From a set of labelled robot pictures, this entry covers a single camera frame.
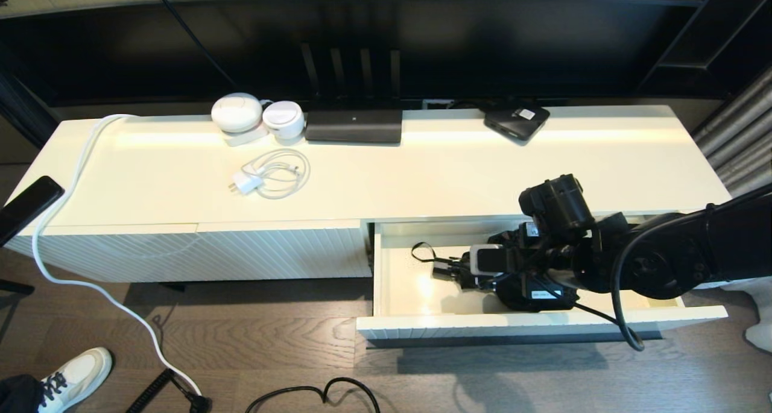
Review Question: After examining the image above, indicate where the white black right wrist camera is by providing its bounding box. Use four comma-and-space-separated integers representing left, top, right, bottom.
469, 244, 514, 276

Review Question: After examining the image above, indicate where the large white dome device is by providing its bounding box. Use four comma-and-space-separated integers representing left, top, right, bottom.
210, 92, 264, 133

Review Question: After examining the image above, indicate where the white tv cabinet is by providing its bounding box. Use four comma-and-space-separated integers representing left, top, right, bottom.
5, 104, 744, 283

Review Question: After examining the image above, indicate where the small white round device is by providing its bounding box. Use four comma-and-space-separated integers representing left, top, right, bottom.
262, 100, 305, 140

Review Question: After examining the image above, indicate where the black television screen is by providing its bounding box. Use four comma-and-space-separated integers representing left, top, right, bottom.
0, 0, 715, 107

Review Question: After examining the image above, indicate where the dark trouser leg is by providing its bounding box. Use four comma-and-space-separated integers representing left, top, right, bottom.
0, 374, 44, 413

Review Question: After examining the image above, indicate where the black chair leg bar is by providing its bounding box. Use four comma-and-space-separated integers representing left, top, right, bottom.
0, 279, 37, 297

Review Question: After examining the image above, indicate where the white sneaker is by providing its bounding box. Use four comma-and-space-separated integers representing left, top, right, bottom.
37, 347, 113, 413

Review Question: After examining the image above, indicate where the black looped floor cable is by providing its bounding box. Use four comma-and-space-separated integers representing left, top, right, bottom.
245, 377, 381, 413

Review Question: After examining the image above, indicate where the black coiled cable with plug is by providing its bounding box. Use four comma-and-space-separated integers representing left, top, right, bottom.
125, 368, 212, 413

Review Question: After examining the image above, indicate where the black set-top box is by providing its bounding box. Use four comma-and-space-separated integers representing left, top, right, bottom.
484, 104, 551, 142

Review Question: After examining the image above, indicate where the white fluted drawer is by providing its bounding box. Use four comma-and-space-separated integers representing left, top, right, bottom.
356, 216, 729, 341

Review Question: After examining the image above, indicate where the black router with antennas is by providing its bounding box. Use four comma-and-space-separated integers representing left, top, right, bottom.
300, 42, 403, 145

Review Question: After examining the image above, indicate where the white charger plug adapter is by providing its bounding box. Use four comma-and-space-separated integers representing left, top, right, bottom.
227, 171, 264, 195

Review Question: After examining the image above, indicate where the black glossy armrest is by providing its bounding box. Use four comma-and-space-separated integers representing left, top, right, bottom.
0, 175, 66, 247

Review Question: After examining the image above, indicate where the black umbrella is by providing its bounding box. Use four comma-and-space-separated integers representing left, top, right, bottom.
412, 229, 577, 313

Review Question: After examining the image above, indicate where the white coiled charging cable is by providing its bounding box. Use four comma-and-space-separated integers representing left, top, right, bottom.
241, 148, 311, 200

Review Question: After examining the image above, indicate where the grey curtain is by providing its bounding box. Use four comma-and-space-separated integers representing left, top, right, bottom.
691, 66, 772, 350

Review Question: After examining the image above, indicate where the thick white power cord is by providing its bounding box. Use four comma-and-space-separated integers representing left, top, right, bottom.
33, 113, 203, 397

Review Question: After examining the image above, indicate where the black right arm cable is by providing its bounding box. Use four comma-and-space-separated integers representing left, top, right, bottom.
573, 184, 772, 352

